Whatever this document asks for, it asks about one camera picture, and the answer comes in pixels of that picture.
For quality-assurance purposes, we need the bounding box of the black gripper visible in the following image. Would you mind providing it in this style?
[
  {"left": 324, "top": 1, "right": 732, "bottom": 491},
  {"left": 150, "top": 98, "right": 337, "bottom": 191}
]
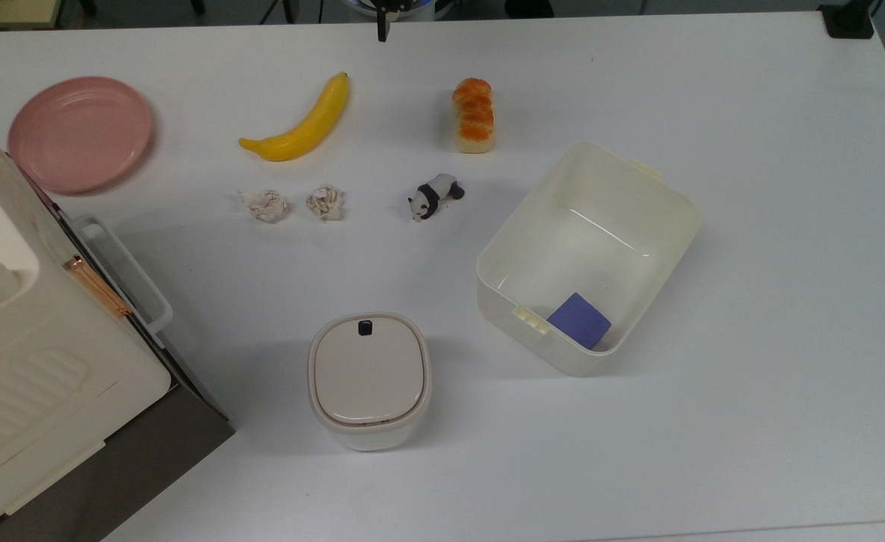
[{"left": 373, "top": 0, "right": 406, "bottom": 43}]

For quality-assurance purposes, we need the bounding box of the cream plastic box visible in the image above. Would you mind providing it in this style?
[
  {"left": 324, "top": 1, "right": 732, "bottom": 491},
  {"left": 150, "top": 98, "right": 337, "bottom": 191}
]
[{"left": 476, "top": 142, "right": 703, "bottom": 377}]

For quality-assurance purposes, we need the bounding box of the toy bread loaf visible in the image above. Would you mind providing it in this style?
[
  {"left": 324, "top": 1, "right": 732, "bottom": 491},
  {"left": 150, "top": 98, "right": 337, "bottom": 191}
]
[{"left": 452, "top": 78, "right": 496, "bottom": 154}]

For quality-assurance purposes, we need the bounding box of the yellow banana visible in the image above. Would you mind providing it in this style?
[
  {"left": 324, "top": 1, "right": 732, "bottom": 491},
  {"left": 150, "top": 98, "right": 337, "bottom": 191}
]
[{"left": 239, "top": 72, "right": 351, "bottom": 163}]

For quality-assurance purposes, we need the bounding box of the toy panda figure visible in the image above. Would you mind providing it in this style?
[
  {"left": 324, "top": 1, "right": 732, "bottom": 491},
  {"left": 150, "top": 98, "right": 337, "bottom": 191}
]
[{"left": 408, "top": 174, "right": 465, "bottom": 223}]

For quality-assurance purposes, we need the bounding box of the crumpled paper ball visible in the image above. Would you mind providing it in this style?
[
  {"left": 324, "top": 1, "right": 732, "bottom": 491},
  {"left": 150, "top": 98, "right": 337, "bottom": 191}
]
[
  {"left": 306, "top": 184, "right": 345, "bottom": 223},
  {"left": 239, "top": 188, "right": 289, "bottom": 224}
]

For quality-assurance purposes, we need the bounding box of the pink plate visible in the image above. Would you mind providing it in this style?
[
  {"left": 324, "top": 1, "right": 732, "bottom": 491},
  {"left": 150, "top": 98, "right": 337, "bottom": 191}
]
[{"left": 8, "top": 76, "right": 154, "bottom": 195}]

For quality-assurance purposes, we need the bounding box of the white bin with lid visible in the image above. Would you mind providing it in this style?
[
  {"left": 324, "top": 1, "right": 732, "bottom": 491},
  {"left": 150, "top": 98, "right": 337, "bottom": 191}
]
[{"left": 307, "top": 312, "right": 433, "bottom": 452}]

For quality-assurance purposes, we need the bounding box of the purple block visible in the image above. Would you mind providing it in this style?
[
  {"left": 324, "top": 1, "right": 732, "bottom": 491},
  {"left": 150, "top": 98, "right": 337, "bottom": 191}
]
[{"left": 546, "top": 293, "right": 613, "bottom": 351}]

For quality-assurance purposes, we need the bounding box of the wooden table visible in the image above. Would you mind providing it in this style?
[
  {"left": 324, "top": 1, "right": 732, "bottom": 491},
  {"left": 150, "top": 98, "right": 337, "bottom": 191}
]
[{"left": 0, "top": 0, "right": 64, "bottom": 31}]

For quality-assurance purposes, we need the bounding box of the cream cabinet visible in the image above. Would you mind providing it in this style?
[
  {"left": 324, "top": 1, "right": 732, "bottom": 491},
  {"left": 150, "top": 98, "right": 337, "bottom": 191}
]
[{"left": 0, "top": 109, "right": 172, "bottom": 539}]

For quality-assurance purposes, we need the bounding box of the white rail handle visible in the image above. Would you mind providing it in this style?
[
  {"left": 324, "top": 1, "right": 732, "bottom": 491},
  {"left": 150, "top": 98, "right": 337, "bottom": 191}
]
[{"left": 71, "top": 215, "right": 174, "bottom": 336}]

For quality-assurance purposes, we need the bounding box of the rose gold cabinet handle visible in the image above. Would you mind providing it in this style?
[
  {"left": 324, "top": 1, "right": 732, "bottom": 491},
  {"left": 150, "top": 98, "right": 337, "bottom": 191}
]
[{"left": 62, "top": 255, "right": 132, "bottom": 320}]

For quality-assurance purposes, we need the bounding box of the black clamp mount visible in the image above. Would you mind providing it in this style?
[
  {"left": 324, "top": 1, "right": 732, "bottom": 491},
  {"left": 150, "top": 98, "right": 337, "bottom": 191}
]
[{"left": 818, "top": 0, "right": 881, "bottom": 40}]

